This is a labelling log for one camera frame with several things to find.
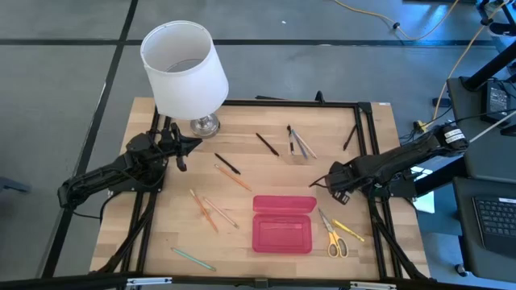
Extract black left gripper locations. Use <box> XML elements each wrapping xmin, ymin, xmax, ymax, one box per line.
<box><xmin>159</xmin><ymin>122</ymin><xmax>204</xmax><ymax>173</ymax></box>

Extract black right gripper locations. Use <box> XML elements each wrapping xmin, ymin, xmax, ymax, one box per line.
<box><xmin>308</xmin><ymin>160</ymin><xmax>355</xmax><ymax>206</ymax></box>

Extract pale pencil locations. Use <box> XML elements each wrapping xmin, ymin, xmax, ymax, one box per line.
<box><xmin>293</xmin><ymin>129</ymin><xmax>318</xmax><ymax>160</ymax></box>

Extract yellow handled scissors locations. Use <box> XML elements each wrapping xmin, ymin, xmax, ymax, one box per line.
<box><xmin>317</xmin><ymin>207</ymin><xmax>350</xmax><ymax>259</ymax></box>

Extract yellow and black pen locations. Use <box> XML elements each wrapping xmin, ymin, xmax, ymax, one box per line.
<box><xmin>332</xmin><ymin>218</ymin><xmax>366</xmax><ymax>243</ymax></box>

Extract pink plastic supply box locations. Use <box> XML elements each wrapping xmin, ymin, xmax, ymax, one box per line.
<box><xmin>251</xmin><ymin>194</ymin><xmax>318</xmax><ymax>255</ymax></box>

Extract natural wood pencil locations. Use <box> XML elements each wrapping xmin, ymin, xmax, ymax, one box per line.
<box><xmin>202</xmin><ymin>196</ymin><xmax>240</xmax><ymax>230</ymax></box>

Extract green pencil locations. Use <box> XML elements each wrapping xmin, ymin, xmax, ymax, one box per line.
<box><xmin>170</xmin><ymin>246</ymin><xmax>218</xmax><ymax>272</ymax></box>

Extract white shade silver table lamp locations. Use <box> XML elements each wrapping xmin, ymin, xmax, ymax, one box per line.
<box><xmin>139</xmin><ymin>19</ymin><xmax>230</xmax><ymax>139</ymax></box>

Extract black side desk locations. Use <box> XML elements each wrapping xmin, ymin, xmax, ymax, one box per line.
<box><xmin>445</xmin><ymin>75</ymin><xmax>516</xmax><ymax>281</ymax></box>

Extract black laptop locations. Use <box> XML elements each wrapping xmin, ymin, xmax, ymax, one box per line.
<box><xmin>471</xmin><ymin>195</ymin><xmax>516</xmax><ymax>259</ymax></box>

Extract black power adapter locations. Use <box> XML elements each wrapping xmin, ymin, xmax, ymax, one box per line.
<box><xmin>481</xmin><ymin>80</ymin><xmax>510</xmax><ymax>124</ymax></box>

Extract black equipment stand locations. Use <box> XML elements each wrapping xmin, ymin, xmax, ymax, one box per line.
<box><xmin>475</xmin><ymin>0</ymin><xmax>516</xmax><ymax>38</ymax></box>

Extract black aluminium table frame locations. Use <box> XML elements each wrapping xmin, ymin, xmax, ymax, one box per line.
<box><xmin>94</xmin><ymin>98</ymin><xmax>431</xmax><ymax>283</ymax></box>

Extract black power cable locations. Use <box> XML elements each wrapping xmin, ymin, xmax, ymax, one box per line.
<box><xmin>71</xmin><ymin>192</ymin><xmax>122</xmax><ymax>222</ymax></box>

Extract yellow extension cable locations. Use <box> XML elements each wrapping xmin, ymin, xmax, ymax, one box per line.
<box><xmin>414</xmin><ymin>0</ymin><xmax>512</xmax><ymax>133</ymax></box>
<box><xmin>332</xmin><ymin>0</ymin><xmax>461</xmax><ymax>42</ymax></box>

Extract white cable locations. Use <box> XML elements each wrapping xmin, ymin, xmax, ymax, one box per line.
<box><xmin>468</xmin><ymin>120</ymin><xmax>516</xmax><ymax>144</ymax></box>

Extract black camera rig bar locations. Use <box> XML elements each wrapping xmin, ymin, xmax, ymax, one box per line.
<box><xmin>0</xmin><ymin>271</ymin><xmax>516</xmax><ymax>290</ymax></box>

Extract black stand post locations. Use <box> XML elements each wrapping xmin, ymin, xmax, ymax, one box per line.
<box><xmin>462</xmin><ymin>51</ymin><xmax>516</xmax><ymax>92</ymax></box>

